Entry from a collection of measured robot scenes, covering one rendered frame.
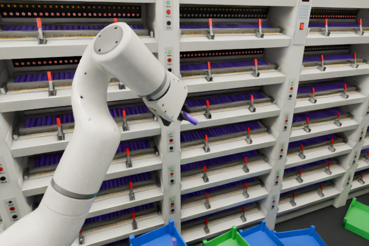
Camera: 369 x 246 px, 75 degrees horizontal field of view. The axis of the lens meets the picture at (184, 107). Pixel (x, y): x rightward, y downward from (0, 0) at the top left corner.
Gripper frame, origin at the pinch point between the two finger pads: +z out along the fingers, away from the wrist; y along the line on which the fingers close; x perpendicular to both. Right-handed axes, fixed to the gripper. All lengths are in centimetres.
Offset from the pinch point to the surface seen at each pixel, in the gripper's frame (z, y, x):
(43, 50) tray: -12, 7, 57
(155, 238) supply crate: 51, -45, 19
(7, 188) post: 10, -46, 69
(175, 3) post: 6, 46, 26
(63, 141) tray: 13, -21, 55
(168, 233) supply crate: 55, -41, 15
